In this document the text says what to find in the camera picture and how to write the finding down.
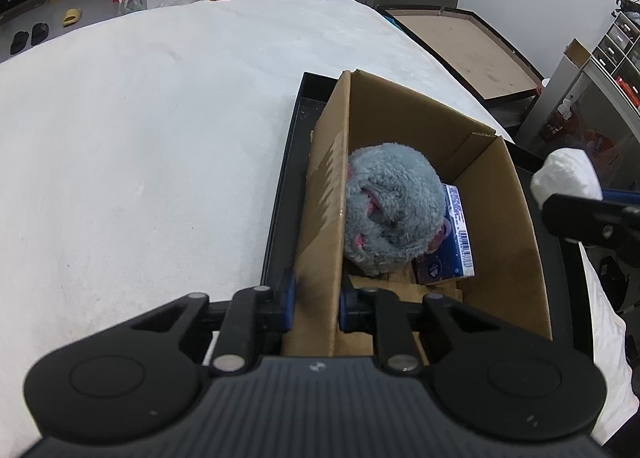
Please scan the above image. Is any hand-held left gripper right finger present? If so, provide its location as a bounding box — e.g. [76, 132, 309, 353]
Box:
[337, 286, 521, 374]

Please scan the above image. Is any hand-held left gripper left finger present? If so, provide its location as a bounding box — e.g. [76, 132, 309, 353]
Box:
[127, 269, 299, 374]

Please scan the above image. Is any white cloth ball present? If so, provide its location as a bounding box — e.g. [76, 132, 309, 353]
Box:
[530, 148, 603, 245]

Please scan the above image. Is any brown cardboard box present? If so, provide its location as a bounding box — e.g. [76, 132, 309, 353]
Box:
[280, 69, 553, 359]

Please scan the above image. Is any blue tissue packet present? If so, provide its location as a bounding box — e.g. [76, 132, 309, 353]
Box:
[412, 183, 476, 286]

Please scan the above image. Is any grey fluffy plush toy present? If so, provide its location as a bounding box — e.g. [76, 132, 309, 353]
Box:
[342, 142, 446, 275]

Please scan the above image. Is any black tray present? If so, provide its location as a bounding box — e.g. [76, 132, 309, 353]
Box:
[260, 70, 596, 364]

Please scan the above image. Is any shelf unit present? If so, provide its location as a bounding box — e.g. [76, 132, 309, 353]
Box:
[515, 38, 640, 189]

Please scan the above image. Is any grey drawer organizer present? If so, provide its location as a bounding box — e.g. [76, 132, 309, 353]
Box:
[592, 12, 640, 114]

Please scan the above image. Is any brown side table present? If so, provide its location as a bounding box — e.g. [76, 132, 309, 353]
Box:
[377, 5, 546, 102]

